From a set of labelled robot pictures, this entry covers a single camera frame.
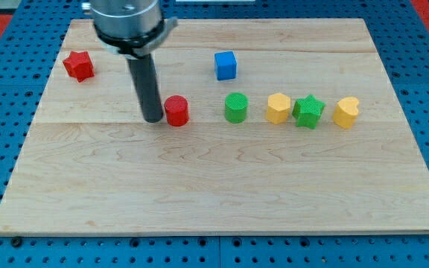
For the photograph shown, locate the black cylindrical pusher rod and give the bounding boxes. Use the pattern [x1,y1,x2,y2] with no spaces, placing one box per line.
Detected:
[127,54,163,123]

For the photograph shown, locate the grey black tool flange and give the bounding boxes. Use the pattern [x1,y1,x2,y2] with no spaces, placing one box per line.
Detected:
[94,17,178,59]

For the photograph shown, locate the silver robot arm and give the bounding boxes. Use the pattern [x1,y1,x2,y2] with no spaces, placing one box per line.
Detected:
[82,0,178,123]

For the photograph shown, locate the blue cube block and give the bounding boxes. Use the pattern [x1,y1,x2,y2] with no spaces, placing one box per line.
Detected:
[214,51,238,80]

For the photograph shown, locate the red cylinder block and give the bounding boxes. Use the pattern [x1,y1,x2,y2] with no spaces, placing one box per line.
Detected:
[164,95,189,127]

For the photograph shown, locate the red star block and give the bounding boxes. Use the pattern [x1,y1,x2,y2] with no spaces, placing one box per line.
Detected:
[63,51,95,83]

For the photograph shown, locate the green cylinder block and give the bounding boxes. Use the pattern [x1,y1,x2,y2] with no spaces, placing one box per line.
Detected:
[224,92,249,124]

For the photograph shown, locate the light wooden board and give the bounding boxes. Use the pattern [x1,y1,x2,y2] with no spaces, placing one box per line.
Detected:
[0,19,429,237]

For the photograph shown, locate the yellow hexagon block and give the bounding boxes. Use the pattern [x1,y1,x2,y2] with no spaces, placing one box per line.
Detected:
[265,93,291,124]

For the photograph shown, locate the green star block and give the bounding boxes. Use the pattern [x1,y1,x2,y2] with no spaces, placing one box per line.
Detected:
[292,95,325,129]

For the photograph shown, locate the yellow heart block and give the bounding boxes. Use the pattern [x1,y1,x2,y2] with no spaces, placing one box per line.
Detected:
[332,97,360,130]

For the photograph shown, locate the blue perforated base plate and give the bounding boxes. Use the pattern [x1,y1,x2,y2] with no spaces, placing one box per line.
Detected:
[0,0,429,267]

